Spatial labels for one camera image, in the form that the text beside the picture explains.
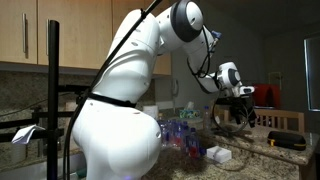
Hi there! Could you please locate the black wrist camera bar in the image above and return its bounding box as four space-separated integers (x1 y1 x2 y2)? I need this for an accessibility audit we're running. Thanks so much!
214 96 241 106

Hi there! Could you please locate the black zip case yellow zipper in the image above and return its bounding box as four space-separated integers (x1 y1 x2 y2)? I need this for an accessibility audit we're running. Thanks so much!
267 130 307 151

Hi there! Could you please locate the green patterned tissue box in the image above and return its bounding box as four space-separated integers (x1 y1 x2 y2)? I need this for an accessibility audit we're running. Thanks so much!
179 101 202 120

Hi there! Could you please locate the small white box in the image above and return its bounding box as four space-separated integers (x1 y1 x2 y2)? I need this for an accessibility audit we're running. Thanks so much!
206 145 233 164

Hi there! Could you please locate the wooden slat back chair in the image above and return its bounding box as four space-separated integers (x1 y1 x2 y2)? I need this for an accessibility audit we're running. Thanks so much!
213 105 305 133

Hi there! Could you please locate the red box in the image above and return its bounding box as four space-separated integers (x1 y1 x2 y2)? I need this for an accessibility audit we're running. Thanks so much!
251 83 282 109

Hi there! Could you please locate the small blue cap bottle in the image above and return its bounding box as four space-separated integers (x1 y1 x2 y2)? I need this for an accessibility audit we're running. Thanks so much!
159 119 172 148
181 121 192 151
170 119 183 148

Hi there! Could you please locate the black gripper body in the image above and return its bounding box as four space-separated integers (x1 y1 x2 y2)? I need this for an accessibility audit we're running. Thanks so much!
230 97 253 117

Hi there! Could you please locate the white paper towel roll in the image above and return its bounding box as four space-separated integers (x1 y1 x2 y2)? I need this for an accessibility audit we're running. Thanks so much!
142 105 159 120

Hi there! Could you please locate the black camera stand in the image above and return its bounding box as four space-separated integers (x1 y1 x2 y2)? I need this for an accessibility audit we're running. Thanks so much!
0 19 88 180

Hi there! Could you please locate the white wall phone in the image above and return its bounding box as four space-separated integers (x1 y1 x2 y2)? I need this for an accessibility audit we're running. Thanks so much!
171 78 179 98

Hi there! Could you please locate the folded white paper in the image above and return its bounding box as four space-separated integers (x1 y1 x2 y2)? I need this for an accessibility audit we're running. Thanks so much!
11 124 46 145

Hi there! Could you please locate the bottle with red liquid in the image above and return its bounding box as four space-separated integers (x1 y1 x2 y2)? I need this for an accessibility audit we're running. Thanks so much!
187 128 202 158

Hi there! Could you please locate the silver cabinet handle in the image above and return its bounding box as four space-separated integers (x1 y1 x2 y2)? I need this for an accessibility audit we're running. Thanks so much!
21 12 28 54
45 18 50 56

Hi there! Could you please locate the tall clear water bottle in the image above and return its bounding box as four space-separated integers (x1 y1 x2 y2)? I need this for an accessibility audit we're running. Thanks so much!
203 105 213 130

